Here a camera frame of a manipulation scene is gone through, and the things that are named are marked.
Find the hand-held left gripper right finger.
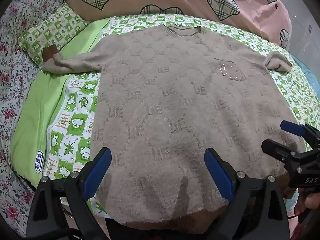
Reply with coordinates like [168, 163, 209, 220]
[204, 148, 290, 240]

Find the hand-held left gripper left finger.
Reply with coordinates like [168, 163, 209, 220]
[26, 147, 112, 240]

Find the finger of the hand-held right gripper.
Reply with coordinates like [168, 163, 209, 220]
[261, 139, 299, 162]
[280, 120, 320, 144]

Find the beige knitted sweater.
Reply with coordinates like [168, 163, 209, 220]
[41, 25, 309, 233]

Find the person's right hand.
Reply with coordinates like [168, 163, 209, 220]
[294, 189, 320, 222]

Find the light blue cloth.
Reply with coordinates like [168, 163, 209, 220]
[290, 55, 320, 122]

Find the white oval blanket label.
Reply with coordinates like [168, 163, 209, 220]
[35, 150, 45, 173]

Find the green checkered blanket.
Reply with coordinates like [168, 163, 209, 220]
[10, 14, 320, 220]

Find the floral bedsheet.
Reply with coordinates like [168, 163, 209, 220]
[0, 0, 69, 230]

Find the green checkered pillow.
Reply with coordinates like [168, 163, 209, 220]
[19, 2, 90, 67]

